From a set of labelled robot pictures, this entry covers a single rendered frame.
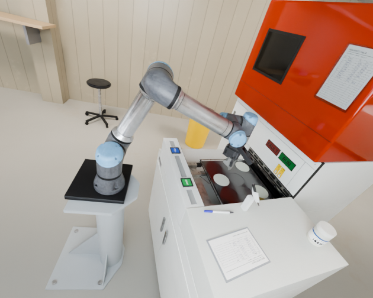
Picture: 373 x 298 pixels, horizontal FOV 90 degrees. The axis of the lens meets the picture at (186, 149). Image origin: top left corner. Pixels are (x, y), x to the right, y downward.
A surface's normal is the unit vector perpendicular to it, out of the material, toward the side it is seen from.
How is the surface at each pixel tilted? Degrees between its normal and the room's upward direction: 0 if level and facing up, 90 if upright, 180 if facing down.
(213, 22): 90
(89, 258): 0
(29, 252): 0
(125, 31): 90
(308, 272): 0
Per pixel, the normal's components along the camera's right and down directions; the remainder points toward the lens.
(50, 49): 0.07, 0.60
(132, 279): 0.22, -0.79
